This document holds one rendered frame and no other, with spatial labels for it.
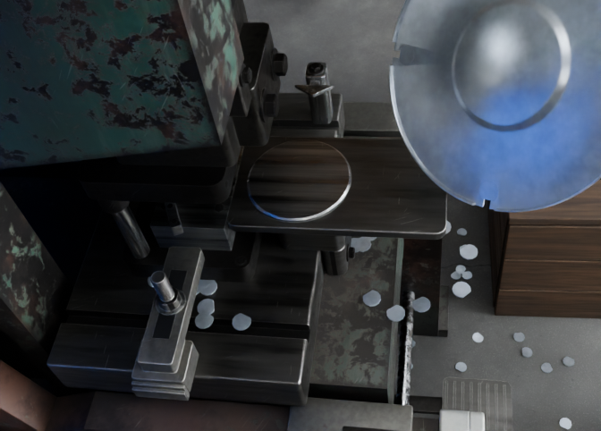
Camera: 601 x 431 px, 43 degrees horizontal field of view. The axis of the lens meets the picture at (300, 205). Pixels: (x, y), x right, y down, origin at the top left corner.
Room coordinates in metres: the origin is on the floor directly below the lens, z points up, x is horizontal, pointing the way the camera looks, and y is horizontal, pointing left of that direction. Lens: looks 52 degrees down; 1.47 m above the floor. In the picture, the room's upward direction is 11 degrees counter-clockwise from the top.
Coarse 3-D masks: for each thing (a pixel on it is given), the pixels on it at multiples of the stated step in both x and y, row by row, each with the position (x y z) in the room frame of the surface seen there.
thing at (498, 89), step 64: (448, 0) 0.63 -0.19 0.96; (512, 0) 0.58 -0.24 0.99; (576, 0) 0.54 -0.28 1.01; (448, 64) 0.58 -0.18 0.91; (512, 64) 0.53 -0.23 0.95; (576, 64) 0.49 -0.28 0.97; (448, 128) 0.54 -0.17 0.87; (512, 128) 0.49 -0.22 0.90; (576, 128) 0.45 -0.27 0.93; (448, 192) 0.48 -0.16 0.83; (512, 192) 0.45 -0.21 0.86; (576, 192) 0.41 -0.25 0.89
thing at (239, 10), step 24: (240, 0) 0.65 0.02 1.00; (240, 24) 0.63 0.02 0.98; (264, 24) 0.63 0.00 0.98; (264, 48) 0.59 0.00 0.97; (264, 72) 0.58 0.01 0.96; (264, 96) 0.55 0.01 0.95; (240, 120) 0.54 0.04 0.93; (264, 120) 0.54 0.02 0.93; (240, 144) 0.54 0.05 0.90; (264, 144) 0.54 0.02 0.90
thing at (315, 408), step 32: (0, 384) 0.45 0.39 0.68; (32, 384) 0.46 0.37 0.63; (0, 416) 0.43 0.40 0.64; (32, 416) 0.43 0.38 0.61; (64, 416) 0.43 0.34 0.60; (96, 416) 0.41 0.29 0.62; (128, 416) 0.40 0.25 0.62; (160, 416) 0.39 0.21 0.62; (192, 416) 0.39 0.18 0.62; (224, 416) 0.38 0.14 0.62; (256, 416) 0.37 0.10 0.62; (288, 416) 0.36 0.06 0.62; (320, 416) 0.35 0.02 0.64; (352, 416) 0.34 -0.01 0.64; (384, 416) 0.33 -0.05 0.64
